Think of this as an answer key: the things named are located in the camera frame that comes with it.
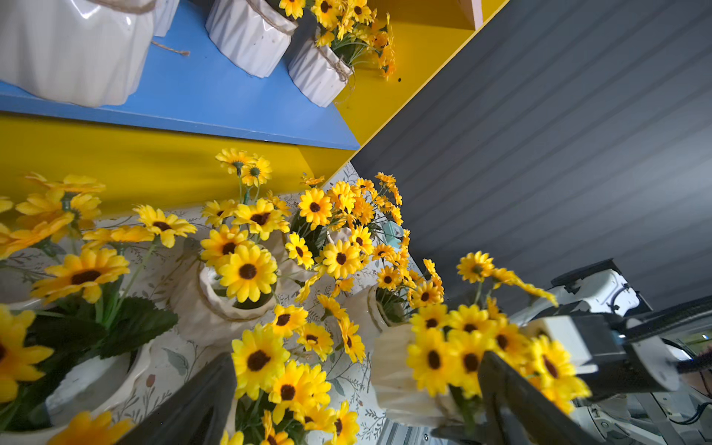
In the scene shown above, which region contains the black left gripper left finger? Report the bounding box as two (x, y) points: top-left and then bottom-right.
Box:
(119, 352), (237, 445)

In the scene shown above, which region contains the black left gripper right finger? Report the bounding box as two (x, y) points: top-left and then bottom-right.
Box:
(478, 352), (597, 445)

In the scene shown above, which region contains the sunflower pot taken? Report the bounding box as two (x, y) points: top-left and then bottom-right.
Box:
(344, 172), (444, 339)
(1, 172), (196, 432)

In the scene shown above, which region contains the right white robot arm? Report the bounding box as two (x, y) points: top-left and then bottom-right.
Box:
(511, 260), (711, 444)

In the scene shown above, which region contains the yellow wooden shelf unit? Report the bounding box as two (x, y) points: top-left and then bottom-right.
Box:
(1, 1), (482, 215)

